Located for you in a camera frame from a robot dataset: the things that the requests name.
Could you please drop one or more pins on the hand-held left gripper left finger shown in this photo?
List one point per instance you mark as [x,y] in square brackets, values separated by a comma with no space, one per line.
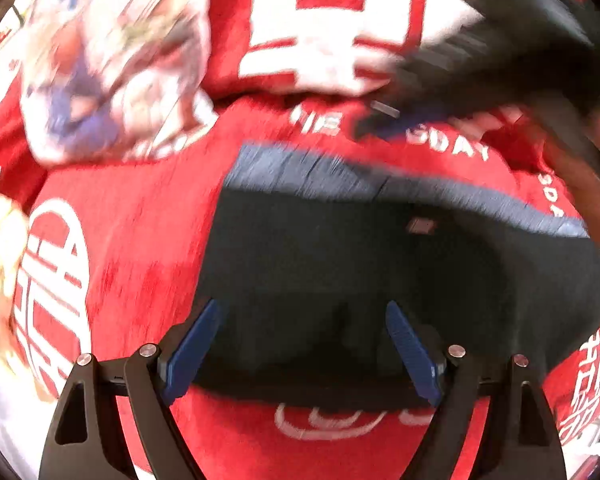
[194,352]

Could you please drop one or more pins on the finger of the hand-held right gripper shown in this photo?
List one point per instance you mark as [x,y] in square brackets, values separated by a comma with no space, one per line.
[405,122]

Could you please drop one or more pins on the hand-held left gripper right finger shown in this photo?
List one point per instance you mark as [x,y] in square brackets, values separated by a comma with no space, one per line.
[414,357]

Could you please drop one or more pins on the black pants with grey waistband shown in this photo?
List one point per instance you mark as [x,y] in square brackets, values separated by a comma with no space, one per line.
[330,260]

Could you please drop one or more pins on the person's right hand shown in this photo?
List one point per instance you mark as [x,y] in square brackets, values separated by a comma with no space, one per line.
[587,185]

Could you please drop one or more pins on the folded red printed quilt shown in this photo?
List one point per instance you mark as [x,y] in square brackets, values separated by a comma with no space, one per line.
[330,25]

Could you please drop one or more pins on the red printed blanket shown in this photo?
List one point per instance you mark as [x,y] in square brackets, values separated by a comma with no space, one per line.
[130,235]

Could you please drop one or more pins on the pale yellow soft item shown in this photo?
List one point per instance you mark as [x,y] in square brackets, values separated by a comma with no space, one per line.
[0,280]

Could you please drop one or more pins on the colourful printed pillow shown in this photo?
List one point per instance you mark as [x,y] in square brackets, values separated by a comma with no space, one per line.
[105,60]

